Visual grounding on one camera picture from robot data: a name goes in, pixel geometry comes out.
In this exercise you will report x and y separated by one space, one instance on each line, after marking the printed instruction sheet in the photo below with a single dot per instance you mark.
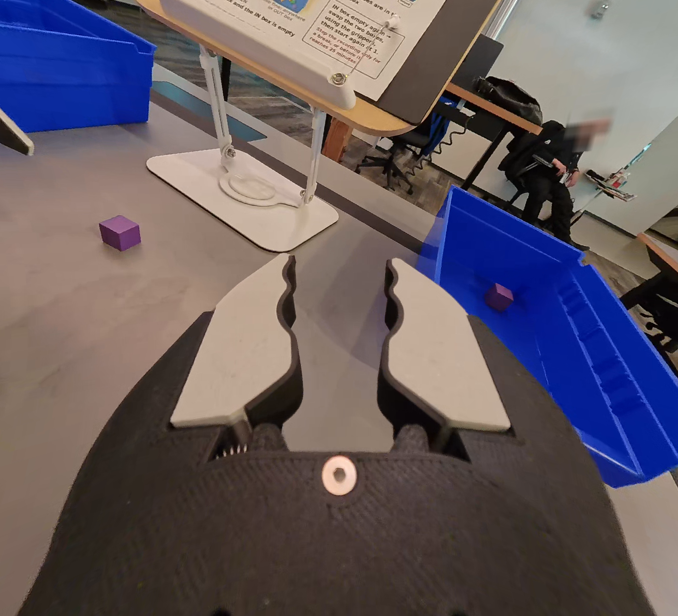
318 1

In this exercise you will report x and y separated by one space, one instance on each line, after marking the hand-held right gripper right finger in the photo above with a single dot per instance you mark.
445 361

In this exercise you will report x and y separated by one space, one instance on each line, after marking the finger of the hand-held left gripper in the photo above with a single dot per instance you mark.
13 136

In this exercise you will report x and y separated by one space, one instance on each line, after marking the wooden document stand white base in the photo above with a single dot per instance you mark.
254 208

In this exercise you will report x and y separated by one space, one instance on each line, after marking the wooden post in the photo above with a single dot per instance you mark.
336 142

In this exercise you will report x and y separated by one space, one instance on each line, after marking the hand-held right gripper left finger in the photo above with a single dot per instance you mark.
238 356

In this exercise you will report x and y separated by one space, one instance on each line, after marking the wooden office desk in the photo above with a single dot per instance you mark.
522 123

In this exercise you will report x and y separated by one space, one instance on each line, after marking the purple wooden cube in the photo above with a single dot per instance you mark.
499 298
119 234

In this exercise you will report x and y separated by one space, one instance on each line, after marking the black office chair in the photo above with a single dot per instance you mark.
413 139

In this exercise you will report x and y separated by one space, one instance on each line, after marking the blue plastic bin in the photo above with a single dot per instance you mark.
79 81
529 361

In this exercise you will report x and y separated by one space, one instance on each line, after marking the black backpack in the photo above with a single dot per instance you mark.
508 99

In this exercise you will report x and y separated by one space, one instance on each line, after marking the black monitor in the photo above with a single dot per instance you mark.
476 62

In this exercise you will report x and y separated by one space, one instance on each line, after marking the blue hanging bag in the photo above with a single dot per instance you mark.
437 131

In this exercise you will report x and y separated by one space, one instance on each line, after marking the small cluttered side table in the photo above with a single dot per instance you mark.
609 187

